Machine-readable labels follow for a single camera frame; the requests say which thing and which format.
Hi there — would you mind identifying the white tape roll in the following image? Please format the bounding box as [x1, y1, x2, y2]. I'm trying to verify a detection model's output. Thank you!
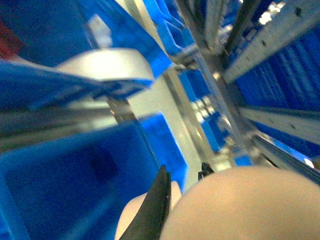
[55, 48, 155, 82]

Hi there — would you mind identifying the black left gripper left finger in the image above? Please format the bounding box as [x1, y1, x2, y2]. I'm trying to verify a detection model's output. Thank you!
[118, 165, 172, 240]

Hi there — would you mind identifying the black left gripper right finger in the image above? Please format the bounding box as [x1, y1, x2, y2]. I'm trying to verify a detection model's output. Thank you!
[198, 162, 215, 181]

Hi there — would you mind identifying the beige plastic dustpan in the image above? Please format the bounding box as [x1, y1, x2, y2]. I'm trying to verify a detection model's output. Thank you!
[116, 166, 320, 240]

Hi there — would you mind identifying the steel shelf rack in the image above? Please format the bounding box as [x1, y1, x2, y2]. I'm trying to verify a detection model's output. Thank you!
[0, 0, 320, 182]

